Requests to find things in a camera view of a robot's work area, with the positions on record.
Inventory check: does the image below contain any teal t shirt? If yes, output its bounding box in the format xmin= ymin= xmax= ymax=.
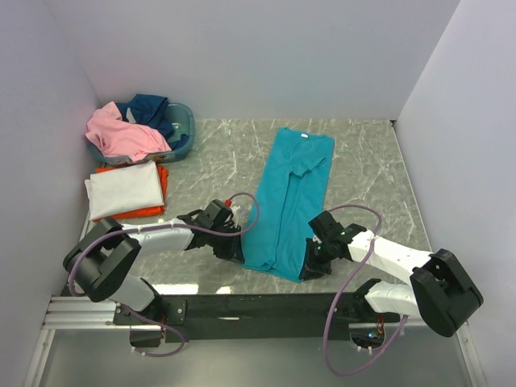
xmin=242 ymin=127 xmax=335 ymax=282

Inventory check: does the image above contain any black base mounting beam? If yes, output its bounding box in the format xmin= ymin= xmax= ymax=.
xmin=113 ymin=293 xmax=400 ymax=347

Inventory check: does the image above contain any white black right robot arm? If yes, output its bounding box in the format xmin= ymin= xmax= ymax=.
xmin=300 ymin=211 xmax=484 ymax=337

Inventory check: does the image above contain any folded orange t shirt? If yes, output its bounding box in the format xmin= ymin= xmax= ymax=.
xmin=91 ymin=164 xmax=170 ymax=224

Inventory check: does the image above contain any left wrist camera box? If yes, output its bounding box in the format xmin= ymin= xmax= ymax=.
xmin=225 ymin=199 xmax=249 ymax=223

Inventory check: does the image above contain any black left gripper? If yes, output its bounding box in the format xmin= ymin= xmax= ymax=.
xmin=208 ymin=223 xmax=244 ymax=264

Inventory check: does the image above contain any pink t shirt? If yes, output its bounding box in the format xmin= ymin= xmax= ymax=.
xmin=85 ymin=102 xmax=171 ymax=162

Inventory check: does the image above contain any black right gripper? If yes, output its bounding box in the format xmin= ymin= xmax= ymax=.
xmin=298 ymin=238 xmax=335 ymax=281

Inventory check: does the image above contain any folded white t shirt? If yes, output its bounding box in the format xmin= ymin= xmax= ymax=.
xmin=84 ymin=160 xmax=166 ymax=223

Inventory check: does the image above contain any blue plastic basket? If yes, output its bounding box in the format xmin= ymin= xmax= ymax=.
xmin=87 ymin=103 xmax=196 ymax=167

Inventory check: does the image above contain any navy blue t shirt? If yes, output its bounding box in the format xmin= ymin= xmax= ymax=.
xmin=115 ymin=94 xmax=174 ymax=139

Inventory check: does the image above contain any aluminium frame rail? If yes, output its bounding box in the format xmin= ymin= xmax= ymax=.
xmin=43 ymin=293 xmax=468 ymax=331

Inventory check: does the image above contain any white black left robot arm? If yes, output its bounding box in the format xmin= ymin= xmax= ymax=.
xmin=63 ymin=199 xmax=244 ymax=324

